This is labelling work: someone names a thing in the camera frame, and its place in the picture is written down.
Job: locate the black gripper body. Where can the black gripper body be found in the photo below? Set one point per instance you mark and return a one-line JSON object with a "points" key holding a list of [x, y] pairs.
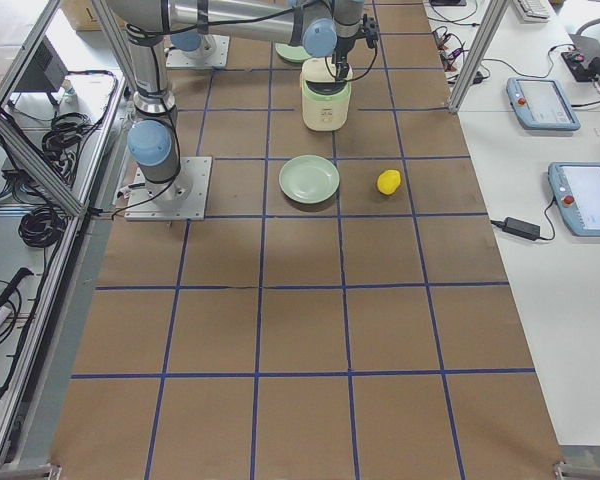
{"points": [[341, 50]]}

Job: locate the white rice cooker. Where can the white rice cooker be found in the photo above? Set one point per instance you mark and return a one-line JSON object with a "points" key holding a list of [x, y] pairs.
{"points": [[325, 101]]}

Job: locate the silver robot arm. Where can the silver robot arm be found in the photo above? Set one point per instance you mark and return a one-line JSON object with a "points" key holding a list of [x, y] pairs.
{"points": [[322, 28]]}

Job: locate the light green plate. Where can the light green plate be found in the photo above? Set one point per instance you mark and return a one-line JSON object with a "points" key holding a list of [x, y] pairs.
{"points": [[291, 54], [309, 179]]}

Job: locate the yellow lemon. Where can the yellow lemon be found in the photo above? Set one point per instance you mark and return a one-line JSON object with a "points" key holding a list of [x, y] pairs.
{"points": [[389, 181]]}

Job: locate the upper blue teach pendant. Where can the upper blue teach pendant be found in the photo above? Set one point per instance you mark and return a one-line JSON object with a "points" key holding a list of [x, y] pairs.
{"points": [[541, 104]]}

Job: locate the blue teach pendant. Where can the blue teach pendant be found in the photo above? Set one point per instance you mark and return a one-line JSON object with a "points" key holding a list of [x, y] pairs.
{"points": [[541, 104], [576, 188]]}

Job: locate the black power adapter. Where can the black power adapter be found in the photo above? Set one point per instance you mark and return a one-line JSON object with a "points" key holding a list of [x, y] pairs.
{"points": [[521, 228]]}

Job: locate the brown paper table mat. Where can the brown paper table mat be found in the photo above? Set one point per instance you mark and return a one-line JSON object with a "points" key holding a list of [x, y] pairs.
{"points": [[364, 337]]}

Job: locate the lower blue teach pendant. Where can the lower blue teach pendant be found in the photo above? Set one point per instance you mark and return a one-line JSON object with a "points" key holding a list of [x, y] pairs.
{"points": [[576, 188]]}

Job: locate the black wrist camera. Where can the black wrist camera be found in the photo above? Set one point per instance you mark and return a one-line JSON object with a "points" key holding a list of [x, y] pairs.
{"points": [[370, 30]]}

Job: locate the aluminium frame post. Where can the aluminium frame post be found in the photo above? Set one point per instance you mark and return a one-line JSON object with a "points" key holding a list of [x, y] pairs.
{"points": [[481, 42]]}

